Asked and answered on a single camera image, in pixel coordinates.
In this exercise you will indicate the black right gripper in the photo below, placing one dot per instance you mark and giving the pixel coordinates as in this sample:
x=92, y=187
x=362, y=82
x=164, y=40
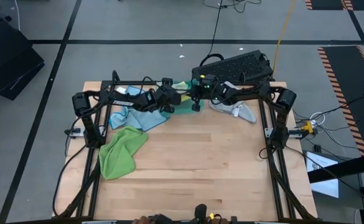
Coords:
x=209, y=93

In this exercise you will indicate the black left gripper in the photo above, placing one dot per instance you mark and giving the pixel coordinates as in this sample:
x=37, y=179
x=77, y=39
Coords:
x=169, y=97

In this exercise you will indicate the pale green microfiber towel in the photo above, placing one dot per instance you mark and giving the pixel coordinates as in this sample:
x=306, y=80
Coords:
x=180, y=85

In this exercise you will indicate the bright green microfiber towel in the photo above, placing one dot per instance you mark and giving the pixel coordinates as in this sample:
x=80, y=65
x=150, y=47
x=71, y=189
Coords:
x=119, y=155

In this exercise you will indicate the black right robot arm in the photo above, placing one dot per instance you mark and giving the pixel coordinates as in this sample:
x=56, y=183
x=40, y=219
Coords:
x=281, y=124

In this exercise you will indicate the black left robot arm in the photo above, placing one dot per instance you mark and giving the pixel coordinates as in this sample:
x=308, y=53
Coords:
x=122, y=102

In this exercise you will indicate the light blue microfiber towel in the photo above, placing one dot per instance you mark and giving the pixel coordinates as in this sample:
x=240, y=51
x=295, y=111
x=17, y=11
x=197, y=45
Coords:
x=138, y=119

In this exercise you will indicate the teal translucent plastic bin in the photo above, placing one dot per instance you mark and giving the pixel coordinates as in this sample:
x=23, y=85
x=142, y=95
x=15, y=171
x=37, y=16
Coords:
x=184, y=109

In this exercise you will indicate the light grey tagged towel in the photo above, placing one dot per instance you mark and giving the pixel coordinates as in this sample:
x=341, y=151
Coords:
x=244, y=112

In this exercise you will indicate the black perforated computer case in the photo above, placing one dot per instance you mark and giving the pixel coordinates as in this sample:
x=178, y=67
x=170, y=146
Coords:
x=240, y=67

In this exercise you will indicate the yellow power plug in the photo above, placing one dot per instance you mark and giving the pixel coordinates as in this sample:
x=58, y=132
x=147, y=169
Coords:
x=308, y=127

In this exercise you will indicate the person's hand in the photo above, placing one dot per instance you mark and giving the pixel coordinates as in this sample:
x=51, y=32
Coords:
x=142, y=220

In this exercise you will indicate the wide hazard striped mat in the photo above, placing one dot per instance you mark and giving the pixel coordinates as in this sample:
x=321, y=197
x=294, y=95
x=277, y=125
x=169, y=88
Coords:
x=346, y=93

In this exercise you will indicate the white paper sheet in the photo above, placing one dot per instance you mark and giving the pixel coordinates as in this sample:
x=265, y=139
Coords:
x=323, y=186

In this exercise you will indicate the narrow hazard striped mat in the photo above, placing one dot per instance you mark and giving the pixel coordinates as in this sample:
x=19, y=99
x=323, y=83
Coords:
x=328, y=3

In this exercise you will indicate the black metal beam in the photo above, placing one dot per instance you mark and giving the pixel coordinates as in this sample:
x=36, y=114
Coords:
x=343, y=168

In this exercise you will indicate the black equipment case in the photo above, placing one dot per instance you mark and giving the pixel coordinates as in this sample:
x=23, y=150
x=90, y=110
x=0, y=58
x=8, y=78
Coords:
x=7, y=62

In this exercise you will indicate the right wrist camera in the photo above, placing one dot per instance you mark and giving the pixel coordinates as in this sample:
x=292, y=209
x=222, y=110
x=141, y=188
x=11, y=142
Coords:
x=211, y=80

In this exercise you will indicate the black aluminium table frame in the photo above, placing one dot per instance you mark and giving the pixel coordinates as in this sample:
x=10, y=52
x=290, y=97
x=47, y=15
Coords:
x=122, y=83

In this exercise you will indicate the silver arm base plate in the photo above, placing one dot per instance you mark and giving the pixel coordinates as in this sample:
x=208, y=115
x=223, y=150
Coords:
x=76, y=135
x=268, y=132

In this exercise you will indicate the silver aluminium bracket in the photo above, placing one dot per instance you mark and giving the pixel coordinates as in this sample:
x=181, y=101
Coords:
x=99, y=222
x=267, y=222

